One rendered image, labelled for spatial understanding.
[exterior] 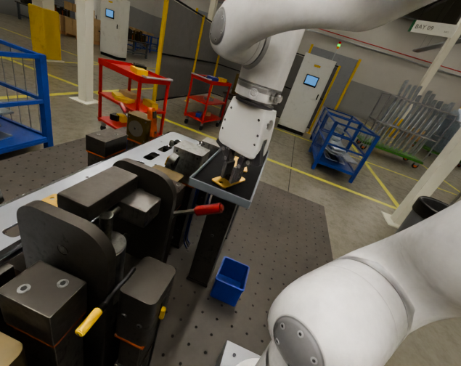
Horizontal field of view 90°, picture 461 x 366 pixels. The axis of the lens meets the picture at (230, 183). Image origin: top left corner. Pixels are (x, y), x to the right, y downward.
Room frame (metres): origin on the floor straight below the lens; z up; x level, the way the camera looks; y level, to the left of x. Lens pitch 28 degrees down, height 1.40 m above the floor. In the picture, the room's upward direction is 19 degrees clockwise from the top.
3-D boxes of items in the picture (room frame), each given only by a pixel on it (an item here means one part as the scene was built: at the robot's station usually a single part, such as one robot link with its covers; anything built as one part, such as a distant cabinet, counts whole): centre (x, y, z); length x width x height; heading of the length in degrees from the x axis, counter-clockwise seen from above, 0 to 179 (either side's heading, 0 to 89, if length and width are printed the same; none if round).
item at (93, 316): (0.18, 0.10, 1.09); 0.10 x 0.01 x 0.01; 174
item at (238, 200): (0.59, 0.00, 1.16); 0.37 x 0.14 x 0.02; 174
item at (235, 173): (0.45, -0.02, 1.20); 0.03 x 0.03 x 0.07; 59
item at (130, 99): (2.92, 1.51, 0.49); 0.81 x 0.46 x 0.98; 66
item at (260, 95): (0.46, 0.00, 1.36); 0.09 x 0.08 x 0.03; 59
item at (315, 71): (7.14, -1.20, 1.22); 0.80 x 0.54 x 2.45; 82
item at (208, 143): (0.97, 0.11, 0.88); 0.12 x 0.07 x 0.36; 84
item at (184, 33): (6.40, 1.82, 1.00); 3.44 x 0.14 x 2.00; 172
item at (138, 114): (1.01, 0.49, 0.88); 0.14 x 0.09 x 0.36; 84
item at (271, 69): (0.46, 0.01, 1.44); 0.09 x 0.08 x 0.13; 132
